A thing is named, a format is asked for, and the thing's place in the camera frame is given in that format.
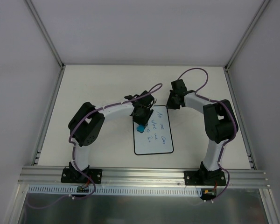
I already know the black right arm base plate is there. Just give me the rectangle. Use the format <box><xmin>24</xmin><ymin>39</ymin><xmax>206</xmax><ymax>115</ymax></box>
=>
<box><xmin>184</xmin><ymin>169</ymin><xmax>226</xmax><ymax>186</ymax></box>

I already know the left aluminium corner post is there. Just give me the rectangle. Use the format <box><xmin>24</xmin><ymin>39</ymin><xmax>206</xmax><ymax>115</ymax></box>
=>
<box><xmin>24</xmin><ymin>0</ymin><xmax>64</xmax><ymax>69</ymax></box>

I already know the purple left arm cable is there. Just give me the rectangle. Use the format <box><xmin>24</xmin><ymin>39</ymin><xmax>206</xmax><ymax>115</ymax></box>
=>
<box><xmin>25</xmin><ymin>83</ymin><xmax>163</xmax><ymax>209</ymax></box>

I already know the right aluminium corner post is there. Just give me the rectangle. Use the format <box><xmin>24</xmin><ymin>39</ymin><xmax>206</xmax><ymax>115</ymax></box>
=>
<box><xmin>224</xmin><ymin>0</ymin><xmax>272</xmax><ymax>71</ymax></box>

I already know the front aluminium mounting rail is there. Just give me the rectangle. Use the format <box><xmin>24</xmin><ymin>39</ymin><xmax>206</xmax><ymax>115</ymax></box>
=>
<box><xmin>18</xmin><ymin>166</ymin><xmax>271</xmax><ymax>189</ymax></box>

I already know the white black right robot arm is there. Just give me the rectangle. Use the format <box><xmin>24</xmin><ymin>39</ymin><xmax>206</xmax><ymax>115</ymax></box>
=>
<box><xmin>166</xmin><ymin>79</ymin><xmax>238</xmax><ymax>186</ymax></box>

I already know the table edge rail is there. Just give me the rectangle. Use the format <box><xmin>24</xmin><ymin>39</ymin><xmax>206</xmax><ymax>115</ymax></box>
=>
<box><xmin>223</xmin><ymin>67</ymin><xmax>257</xmax><ymax>170</ymax></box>
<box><xmin>29</xmin><ymin>65</ymin><xmax>66</xmax><ymax>166</ymax></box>

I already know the left table edge rail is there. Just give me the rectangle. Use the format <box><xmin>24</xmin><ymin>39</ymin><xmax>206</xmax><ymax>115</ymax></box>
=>
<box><xmin>29</xmin><ymin>65</ymin><xmax>66</xmax><ymax>166</ymax></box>

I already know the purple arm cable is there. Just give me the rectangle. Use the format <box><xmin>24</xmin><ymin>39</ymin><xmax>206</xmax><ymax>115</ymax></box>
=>
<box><xmin>178</xmin><ymin>67</ymin><xmax>236</xmax><ymax>203</ymax></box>
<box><xmin>25</xmin><ymin>83</ymin><xmax>163</xmax><ymax>209</ymax></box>

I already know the small black-framed whiteboard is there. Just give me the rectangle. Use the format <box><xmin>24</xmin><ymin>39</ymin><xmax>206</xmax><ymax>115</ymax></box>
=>
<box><xmin>133</xmin><ymin>105</ymin><xmax>174</xmax><ymax>155</ymax></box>

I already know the blue whiteboard eraser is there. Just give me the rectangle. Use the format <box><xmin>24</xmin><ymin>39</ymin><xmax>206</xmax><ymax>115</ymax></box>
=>
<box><xmin>136</xmin><ymin>125</ymin><xmax>145</xmax><ymax>133</ymax></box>

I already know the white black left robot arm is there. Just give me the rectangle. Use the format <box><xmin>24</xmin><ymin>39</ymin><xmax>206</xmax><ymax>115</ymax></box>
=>
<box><xmin>61</xmin><ymin>91</ymin><xmax>155</xmax><ymax>183</ymax></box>

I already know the aluminium corner post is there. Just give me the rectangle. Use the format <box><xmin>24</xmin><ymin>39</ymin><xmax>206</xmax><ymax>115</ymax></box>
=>
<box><xmin>224</xmin><ymin>0</ymin><xmax>272</xmax><ymax>71</ymax></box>
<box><xmin>24</xmin><ymin>0</ymin><xmax>64</xmax><ymax>69</ymax></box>

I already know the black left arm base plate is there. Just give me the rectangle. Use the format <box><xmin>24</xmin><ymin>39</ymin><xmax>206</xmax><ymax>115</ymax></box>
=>
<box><xmin>60</xmin><ymin>167</ymin><xmax>102</xmax><ymax>184</ymax></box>

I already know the right table edge rail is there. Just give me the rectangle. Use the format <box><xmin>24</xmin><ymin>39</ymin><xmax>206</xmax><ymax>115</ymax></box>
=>
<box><xmin>223</xmin><ymin>67</ymin><xmax>257</xmax><ymax>170</ymax></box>

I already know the white slotted cable duct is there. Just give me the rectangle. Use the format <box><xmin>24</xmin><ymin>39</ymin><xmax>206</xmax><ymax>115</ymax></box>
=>
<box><xmin>28</xmin><ymin>185</ymin><xmax>202</xmax><ymax>197</ymax></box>

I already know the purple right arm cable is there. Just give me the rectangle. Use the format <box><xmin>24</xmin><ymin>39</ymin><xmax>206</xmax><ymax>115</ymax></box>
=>
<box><xmin>178</xmin><ymin>67</ymin><xmax>236</xmax><ymax>203</ymax></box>

